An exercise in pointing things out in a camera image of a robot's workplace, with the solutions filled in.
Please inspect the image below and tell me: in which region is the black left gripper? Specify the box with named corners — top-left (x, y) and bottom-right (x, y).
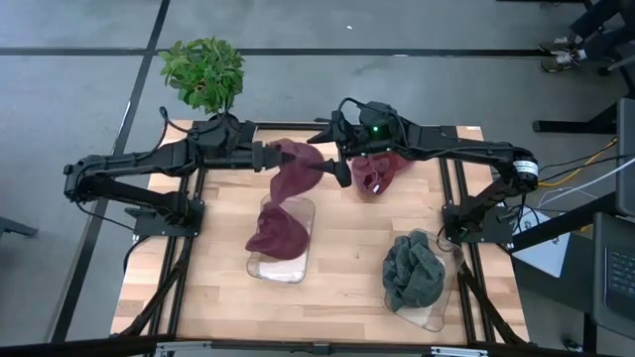
top-left (228, 141), bottom-right (299, 174)

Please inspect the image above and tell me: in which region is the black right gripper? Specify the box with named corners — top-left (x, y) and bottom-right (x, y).
top-left (306, 113), bottom-right (414, 189)

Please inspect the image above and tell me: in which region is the clear plastic bin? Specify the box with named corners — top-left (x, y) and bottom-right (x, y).
top-left (245, 193), bottom-right (318, 286)
top-left (383, 227), bottom-right (466, 333)

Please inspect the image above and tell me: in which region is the dark green cloth pile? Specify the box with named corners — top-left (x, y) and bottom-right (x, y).
top-left (384, 277), bottom-right (443, 313)
top-left (381, 230), bottom-right (446, 298)

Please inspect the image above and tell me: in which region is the potted green plant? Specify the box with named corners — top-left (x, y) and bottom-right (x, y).
top-left (158, 37), bottom-right (247, 123)

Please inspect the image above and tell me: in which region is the black stand base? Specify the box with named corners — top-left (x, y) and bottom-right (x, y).
top-left (533, 101), bottom-right (621, 135)

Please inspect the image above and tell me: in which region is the white box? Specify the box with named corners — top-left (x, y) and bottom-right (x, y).
top-left (513, 220), bottom-right (572, 279)

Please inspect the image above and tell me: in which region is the black desk leg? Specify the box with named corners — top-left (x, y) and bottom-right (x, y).
top-left (510, 190), bottom-right (619, 254)

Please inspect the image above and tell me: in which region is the person's shoe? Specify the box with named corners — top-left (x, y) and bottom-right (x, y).
top-left (538, 33), bottom-right (579, 55)
top-left (540, 49), bottom-right (589, 74)

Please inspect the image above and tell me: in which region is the black stand foot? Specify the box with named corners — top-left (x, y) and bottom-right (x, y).
top-left (0, 215), bottom-right (40, 239)

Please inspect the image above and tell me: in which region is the person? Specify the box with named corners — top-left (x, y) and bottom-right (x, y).
top-left (568, 0), bottom-right (635, 60)

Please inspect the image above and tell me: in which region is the dark gray monitor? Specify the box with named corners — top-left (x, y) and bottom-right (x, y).
top-left (616, 97), bottom-right (635, 218)

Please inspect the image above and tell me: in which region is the black crossbar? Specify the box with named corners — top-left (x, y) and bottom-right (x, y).
top-left (0, 335), bottom-right (635, 357)

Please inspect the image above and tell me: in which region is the dark gray laptop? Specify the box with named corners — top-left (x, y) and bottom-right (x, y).
top-left (591, 212), bottom-right (635, 342)

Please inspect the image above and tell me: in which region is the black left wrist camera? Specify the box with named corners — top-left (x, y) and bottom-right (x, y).
top-left (251, 140), bottom-right (273, 173)

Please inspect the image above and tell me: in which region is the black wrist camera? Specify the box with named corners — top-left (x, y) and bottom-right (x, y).
top-left (358, 100), bottom-right (399, 129)
top-left (251, 140), bottom-right (273, 173)

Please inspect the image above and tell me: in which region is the black aluminium table frame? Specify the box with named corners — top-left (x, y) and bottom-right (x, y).
top-left (112, 118), bottom-right (530, 348)

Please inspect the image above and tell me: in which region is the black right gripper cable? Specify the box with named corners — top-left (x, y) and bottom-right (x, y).
top-left (336, 96), bottom-right (374, 123)

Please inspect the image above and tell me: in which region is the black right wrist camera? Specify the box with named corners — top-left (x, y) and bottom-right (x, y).
top-left (358, 100), bottom-right (399, 129)

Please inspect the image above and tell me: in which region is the silver metal bracket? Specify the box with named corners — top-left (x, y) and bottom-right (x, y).
top-left (430, 345), bottom-right (490, 357)
top-left (155, 340), bottom-right (213, 357)

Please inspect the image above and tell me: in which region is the yellow floor cable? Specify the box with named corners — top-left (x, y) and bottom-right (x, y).
top-left (538, 138), bottom-right (619, 188)

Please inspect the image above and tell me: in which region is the white floor cable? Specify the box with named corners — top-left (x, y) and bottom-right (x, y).
top-left (538, 157), bottom-right (635, 207)

